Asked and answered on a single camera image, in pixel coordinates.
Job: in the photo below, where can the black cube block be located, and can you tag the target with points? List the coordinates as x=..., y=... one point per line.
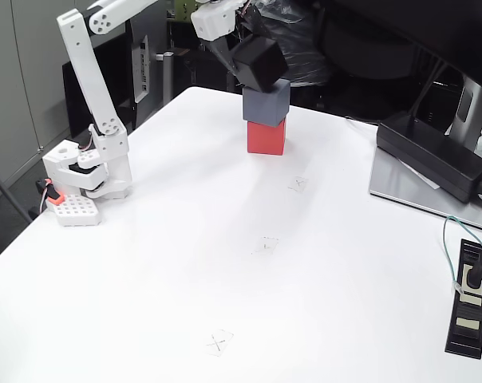
x=261, y=64

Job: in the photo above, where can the grey cube block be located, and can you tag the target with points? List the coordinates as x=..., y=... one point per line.
x=265, y=105

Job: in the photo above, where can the green circuit board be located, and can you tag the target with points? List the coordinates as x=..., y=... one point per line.
x=183, y=10

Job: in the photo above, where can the plastic wrapped black bin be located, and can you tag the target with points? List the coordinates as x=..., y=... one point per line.
x=305, y=60

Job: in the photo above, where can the red cube block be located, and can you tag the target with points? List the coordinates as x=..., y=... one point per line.
x=265, y=137

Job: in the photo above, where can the black flat panel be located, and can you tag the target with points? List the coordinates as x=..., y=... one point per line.
x=117, y=72

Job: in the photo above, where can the clear tape X mark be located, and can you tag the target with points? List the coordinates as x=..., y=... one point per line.
x=217, y=343
x=298, y=184
x=265, y=246

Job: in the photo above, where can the black monitor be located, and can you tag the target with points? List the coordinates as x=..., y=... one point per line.
x=424, y=24

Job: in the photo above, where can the white perforated clamp block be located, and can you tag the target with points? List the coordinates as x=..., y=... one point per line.
x=77, y=211

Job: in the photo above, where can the black power adapter brick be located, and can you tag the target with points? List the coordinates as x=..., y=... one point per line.
x=428, y=155

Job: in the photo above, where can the white paper sheet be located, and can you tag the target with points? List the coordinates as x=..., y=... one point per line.
x=420, y=175

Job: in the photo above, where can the silver monitor stand neck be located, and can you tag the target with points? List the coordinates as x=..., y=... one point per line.
x=470, y=103

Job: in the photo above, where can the black power plug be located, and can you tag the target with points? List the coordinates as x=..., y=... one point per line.
x=474, y=275

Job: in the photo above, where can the black power strip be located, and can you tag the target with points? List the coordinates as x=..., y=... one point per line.
x=468, y=319

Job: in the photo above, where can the grey metal post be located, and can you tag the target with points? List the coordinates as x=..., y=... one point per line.
x=168, y=76

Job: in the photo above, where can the silver monitor base plate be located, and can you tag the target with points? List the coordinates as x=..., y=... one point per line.
x=392, y=179

